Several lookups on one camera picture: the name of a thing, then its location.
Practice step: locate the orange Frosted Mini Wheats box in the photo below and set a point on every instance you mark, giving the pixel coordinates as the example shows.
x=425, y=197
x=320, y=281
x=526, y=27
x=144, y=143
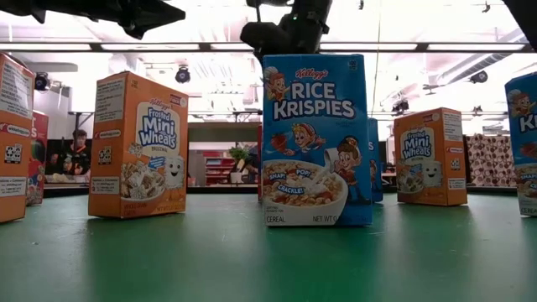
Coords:
x=138, y=138
x=17, y=138
x=428, y=159

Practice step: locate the long LED light bar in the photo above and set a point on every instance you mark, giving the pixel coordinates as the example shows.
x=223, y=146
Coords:
x=147, y=47

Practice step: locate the red Froot Loops cereal box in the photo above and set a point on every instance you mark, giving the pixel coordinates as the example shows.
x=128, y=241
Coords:
x=259, y=168
x=40, y=159

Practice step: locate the small potted green plant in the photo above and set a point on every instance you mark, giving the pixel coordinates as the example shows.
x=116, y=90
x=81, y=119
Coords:
x=238, y=154

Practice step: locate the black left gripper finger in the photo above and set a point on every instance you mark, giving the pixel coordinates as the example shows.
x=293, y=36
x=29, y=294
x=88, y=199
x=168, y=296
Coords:
x=147, y=19

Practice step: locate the blue Rice Krispies cereal box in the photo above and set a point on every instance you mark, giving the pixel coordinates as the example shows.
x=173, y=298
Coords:
x=522, y=147
x=314, y=138
x=376, y=168

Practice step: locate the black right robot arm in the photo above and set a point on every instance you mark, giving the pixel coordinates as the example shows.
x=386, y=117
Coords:
x=526, y=17

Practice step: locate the round black ceiling device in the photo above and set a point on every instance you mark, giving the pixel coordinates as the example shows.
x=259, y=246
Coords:
x=41, y=81
x=183, y=75
x=479, y=77
x=400, y=107

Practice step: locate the black metal table frame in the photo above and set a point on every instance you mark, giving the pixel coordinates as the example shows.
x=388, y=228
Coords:
x=222, y=189

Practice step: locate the brown white patterned cloth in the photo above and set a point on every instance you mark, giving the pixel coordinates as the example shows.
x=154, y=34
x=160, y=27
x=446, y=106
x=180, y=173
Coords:
x=491, y=161

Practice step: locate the red storage shelf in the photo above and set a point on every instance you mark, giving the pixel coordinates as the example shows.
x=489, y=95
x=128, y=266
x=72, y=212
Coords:
x=218, y=168

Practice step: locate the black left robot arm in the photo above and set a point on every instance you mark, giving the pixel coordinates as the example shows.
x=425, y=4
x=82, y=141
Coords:
x=21, y=6

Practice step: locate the person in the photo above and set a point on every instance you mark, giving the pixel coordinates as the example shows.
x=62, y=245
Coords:
x=253, y=163
x=77, y=155

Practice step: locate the green table mat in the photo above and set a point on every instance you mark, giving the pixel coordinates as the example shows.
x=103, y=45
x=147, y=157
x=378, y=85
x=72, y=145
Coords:
x=210, y=260

